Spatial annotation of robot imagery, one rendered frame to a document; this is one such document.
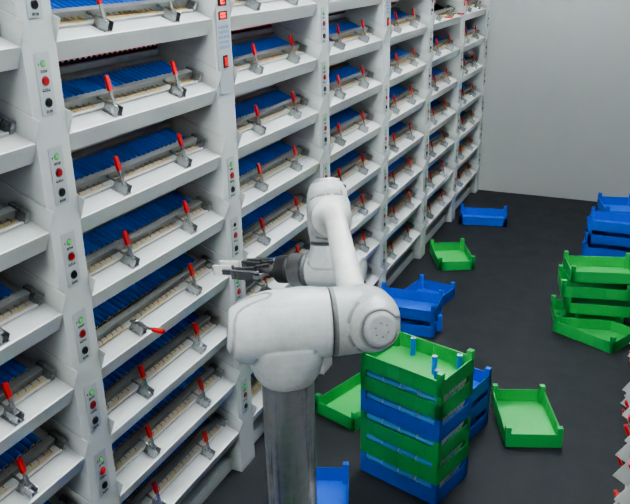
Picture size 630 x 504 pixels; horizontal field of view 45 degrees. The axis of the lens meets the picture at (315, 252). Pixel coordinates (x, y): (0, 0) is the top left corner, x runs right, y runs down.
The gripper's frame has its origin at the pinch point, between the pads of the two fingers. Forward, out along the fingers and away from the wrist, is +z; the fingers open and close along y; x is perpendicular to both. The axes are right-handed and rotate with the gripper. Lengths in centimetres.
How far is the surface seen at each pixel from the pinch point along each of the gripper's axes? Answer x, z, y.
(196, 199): 16.7, 14.7, 12.4
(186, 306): -8.7, 10.4, -8.0
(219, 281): -8.5, 10.8, 10.5
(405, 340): -45, -31, 51
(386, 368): -44, -32, 30
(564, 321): -89, -66, 168
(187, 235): 10.6, 8.9, -3.0
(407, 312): -72, -2, 134
